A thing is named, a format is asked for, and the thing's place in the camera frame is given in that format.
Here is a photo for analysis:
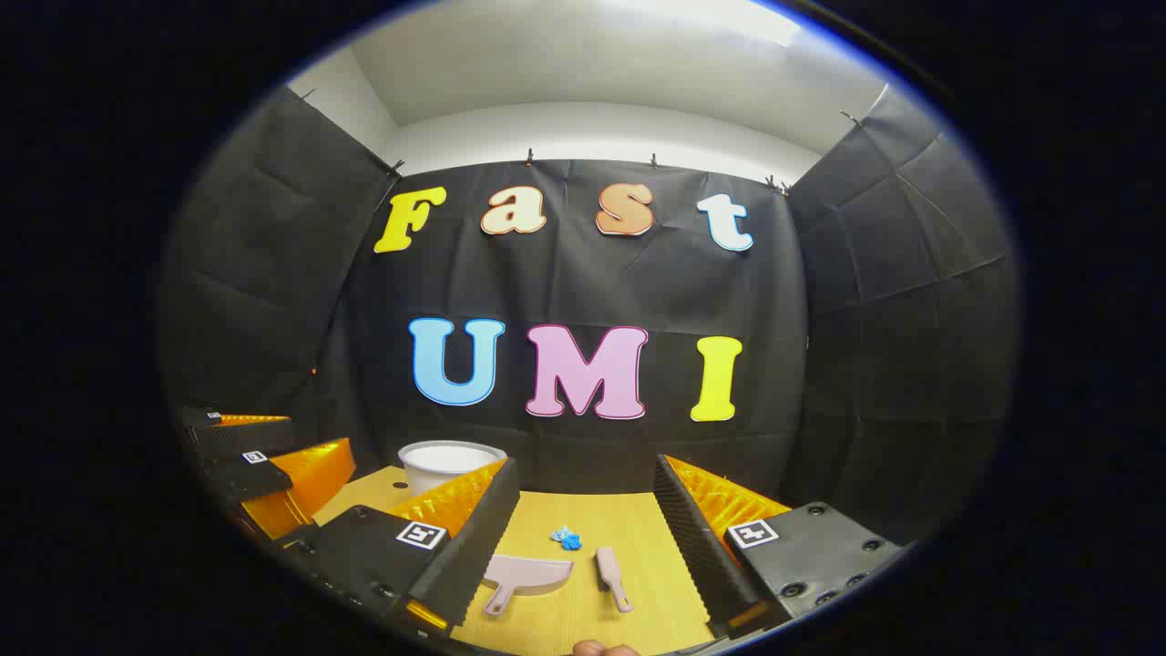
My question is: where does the yellow wooden desktop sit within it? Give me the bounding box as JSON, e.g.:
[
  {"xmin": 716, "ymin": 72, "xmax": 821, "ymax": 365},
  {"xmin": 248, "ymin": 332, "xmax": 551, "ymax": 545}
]
[{"xmin": 310, "ymin": 465, "xmax": 721, "ymax": 656}]

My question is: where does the white ribbed garbage bin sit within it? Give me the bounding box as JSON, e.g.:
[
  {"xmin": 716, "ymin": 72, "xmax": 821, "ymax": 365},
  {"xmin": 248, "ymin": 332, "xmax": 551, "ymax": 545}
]
[{"xmin": 398, "ymin": 440, "xmax": 508, "ymax": 497}]

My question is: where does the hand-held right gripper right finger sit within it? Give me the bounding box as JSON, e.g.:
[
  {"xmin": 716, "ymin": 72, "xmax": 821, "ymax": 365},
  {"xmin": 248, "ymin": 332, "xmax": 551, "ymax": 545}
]
[{"xmin": 652, "ymin": 453, "xmax": 905, "ymax": 641}]

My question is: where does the pale pink dustpan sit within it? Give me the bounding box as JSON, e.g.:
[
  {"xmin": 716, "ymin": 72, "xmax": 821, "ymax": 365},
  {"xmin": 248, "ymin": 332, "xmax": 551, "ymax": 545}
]
[{"xmin": 480, "ymin": 554, "xmax": 576, "ymax": 618}]

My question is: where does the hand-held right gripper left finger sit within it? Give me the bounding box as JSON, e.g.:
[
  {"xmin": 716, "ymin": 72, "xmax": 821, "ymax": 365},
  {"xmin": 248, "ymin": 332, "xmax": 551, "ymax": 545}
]
[{"xmin": 287, "ymin": 457, "xmax": 522, "ymax": 631}]

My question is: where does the black backdrop cloth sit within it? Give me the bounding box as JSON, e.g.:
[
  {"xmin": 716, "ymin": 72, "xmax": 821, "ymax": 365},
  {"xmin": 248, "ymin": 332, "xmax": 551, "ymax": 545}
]
[{"xmin": 155, "ymin": 84, "xmax": 1021, "ymax": 548}]

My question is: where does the pale pink small broom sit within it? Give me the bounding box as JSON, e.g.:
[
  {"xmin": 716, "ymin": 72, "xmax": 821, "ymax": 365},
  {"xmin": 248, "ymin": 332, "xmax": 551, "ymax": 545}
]
[{"xmin": 595, "ymin": 546, "xmax": 633, "ymax": 614}]

